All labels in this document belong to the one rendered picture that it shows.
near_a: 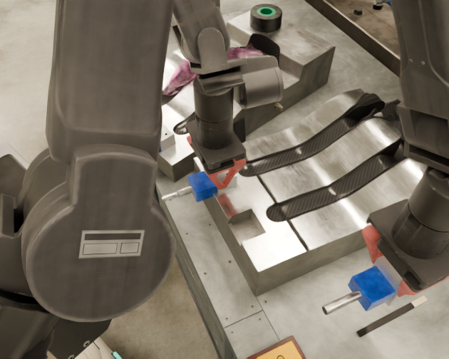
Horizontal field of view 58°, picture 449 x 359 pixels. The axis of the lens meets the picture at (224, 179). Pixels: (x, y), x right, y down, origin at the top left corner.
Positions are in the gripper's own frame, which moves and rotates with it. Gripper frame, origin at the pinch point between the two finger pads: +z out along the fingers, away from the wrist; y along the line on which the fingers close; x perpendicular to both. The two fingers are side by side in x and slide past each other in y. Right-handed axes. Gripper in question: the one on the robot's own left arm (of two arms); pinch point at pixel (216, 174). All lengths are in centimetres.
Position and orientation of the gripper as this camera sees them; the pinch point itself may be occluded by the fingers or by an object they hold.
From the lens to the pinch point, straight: 71.4
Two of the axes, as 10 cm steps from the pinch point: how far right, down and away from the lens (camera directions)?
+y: -4.2, -6.9, 5.9
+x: -9.1, 3.2, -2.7
